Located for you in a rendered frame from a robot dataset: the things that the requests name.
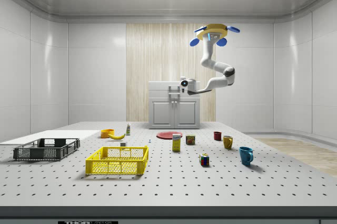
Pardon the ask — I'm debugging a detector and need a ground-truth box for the white cabinet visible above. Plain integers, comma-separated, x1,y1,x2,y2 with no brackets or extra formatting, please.
148,81,202,130

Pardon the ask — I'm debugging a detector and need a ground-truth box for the red plate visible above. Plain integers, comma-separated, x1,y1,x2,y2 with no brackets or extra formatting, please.
156,130,183,141

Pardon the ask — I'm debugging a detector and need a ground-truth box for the yellow and white carton box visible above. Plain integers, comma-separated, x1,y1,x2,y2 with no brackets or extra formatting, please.
172,133,183,153

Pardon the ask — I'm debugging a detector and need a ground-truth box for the banana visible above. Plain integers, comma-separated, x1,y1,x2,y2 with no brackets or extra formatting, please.
107,132,126,141

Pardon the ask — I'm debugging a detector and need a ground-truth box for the puzzle cube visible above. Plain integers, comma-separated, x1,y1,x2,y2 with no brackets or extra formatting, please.
199,153,210,167

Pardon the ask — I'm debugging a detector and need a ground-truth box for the yellow bowl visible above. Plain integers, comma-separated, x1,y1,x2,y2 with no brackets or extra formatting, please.
100,128,115,139

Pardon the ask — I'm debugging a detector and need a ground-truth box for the yellow mug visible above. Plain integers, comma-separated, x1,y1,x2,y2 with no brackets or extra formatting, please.
222,135,234,150

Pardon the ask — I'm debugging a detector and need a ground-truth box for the drone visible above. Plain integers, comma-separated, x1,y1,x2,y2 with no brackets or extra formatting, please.
189,23,241,48

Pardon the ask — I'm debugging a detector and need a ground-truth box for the yellow basket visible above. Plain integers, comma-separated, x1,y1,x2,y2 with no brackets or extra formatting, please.
85,146,150,176

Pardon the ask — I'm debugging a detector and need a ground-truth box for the blue mug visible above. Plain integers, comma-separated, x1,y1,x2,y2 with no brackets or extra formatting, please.
239,146,254,167

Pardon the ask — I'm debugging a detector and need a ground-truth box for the white board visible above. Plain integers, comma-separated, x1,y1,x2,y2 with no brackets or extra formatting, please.
0,129,102,146

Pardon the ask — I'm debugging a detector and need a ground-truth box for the dark grey basket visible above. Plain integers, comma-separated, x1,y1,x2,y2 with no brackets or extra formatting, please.
13,138,81,162

